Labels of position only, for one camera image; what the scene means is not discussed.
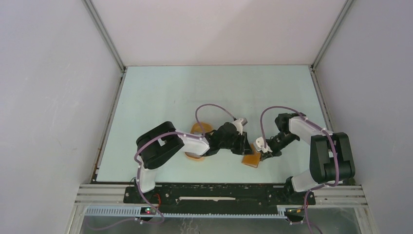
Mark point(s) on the beige oval plastic tray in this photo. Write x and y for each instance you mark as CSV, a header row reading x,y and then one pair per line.
x,y
197,129

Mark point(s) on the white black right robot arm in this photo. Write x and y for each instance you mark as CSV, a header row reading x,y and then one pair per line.
x,y
330,159

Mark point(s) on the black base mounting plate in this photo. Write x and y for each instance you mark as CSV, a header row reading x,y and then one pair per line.
x,y
219,198

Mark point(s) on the orange leather card holder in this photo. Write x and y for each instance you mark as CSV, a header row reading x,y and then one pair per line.
x,y
252,160

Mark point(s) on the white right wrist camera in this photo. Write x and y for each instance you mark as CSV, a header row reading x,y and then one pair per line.
x,y
261,145

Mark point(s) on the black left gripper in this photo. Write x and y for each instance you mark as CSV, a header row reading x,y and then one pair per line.
x,y
244,147

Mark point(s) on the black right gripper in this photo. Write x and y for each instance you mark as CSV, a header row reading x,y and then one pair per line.
x,y
274,153

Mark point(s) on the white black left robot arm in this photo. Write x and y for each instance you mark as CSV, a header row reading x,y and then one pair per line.
x,y
160,144

